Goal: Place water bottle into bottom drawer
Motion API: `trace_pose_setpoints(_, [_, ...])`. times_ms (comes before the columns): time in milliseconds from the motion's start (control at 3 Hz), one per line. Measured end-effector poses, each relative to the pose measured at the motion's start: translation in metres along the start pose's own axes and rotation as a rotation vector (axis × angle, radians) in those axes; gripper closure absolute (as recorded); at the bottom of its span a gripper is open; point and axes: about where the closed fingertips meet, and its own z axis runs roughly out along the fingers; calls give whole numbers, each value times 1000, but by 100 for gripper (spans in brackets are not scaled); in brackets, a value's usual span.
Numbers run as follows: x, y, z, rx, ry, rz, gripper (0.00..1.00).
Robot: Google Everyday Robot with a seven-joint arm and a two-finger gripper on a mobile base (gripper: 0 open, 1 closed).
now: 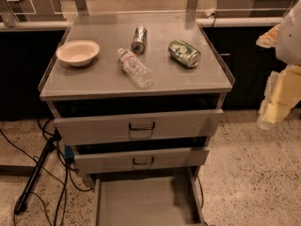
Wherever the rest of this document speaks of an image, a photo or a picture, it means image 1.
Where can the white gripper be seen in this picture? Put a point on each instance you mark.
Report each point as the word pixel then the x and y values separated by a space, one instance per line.
pixel 291 41

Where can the clear plastic water bottle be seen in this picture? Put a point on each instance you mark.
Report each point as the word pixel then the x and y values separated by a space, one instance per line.
pixel 135 69

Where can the grey drawer cabinet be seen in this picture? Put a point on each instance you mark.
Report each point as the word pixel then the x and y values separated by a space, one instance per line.
pixel 137 97

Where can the bottom grey drawer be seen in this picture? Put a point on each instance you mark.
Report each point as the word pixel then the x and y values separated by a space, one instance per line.
pixel 159 197

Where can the grey drawer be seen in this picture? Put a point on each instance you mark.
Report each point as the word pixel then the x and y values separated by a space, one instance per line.
pixel 159 197
pixel 112 129
pixel 163 159

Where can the top grey drawer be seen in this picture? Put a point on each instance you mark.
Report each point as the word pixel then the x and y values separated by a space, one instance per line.
pixel 112 129

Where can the middle grey drawer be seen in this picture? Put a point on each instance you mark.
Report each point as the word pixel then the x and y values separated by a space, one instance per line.
pixel 163 159

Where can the grey background desk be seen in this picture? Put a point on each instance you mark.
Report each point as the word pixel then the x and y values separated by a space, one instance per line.
pixel 252 8

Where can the green soda can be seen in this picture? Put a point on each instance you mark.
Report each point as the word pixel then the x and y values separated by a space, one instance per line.
pixel 184 53

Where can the silver slim can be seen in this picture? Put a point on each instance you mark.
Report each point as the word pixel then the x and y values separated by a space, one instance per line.
pixel 140 40

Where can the white paper bowl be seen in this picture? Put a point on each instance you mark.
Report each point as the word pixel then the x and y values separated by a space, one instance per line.
pixel 78 53

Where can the blue power box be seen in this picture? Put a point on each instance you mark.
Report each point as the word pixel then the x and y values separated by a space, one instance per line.
pixel 68 153

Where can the clear acrylic guard panel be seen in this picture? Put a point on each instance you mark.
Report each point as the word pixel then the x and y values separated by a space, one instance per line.
pixel 60 13

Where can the black stand leg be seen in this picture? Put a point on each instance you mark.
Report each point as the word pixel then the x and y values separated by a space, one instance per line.
pixel 20 205

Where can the black top drawer handle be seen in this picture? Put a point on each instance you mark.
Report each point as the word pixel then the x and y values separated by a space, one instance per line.
pixel 142 128

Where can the black drawer handle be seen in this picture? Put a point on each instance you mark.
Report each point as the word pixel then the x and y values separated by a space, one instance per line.
pixel 148 162
pixel 142 128

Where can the black middle drawer handle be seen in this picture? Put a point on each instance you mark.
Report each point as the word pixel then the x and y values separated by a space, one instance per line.
pixel 148 162

